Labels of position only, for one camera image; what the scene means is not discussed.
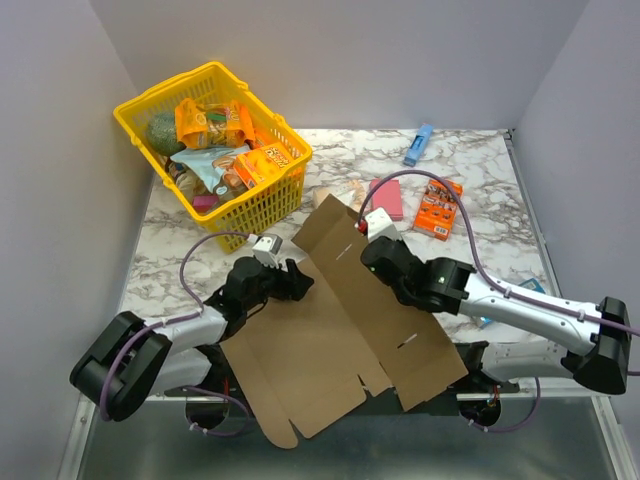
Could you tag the blue narrow box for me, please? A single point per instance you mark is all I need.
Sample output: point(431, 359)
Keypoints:
point(418, 145)

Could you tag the orange cracker box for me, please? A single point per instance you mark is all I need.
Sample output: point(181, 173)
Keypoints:
point(262, 165)

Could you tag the pink small box in basket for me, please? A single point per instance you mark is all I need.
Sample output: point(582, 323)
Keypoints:
point(203, 204)

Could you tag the pink flat box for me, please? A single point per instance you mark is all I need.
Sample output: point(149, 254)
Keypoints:
point(389, 197)

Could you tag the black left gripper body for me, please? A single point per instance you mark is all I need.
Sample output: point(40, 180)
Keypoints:
point(273, 284)

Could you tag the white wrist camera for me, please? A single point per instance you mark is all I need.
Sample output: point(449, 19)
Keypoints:
point(378, 224)
point(265, 249)

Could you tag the light blue bread bag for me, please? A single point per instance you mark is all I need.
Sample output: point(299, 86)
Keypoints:
point(214, 167)

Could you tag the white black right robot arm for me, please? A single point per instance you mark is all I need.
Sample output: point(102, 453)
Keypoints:
point(586, 342)

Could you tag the brown cardboard box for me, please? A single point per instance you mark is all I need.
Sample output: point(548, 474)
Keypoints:
point(304, 365)

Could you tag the orange printed box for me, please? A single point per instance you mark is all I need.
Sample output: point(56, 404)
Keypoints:
point(436, 212)

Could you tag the orange snack bag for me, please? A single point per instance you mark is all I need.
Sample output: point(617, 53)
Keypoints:
point(200, 126)

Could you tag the beige tissue pack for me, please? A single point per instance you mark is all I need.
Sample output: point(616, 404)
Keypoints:
point(352, 194)

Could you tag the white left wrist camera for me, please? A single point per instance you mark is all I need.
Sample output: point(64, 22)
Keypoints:
point(265, 249)

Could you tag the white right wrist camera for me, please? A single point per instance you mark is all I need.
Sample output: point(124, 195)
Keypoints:
point(378, 224)

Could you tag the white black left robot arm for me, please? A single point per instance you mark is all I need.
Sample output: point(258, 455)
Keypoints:
point(133, 359)

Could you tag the green round vegetable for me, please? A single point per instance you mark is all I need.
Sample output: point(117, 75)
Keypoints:
point(161, 134)

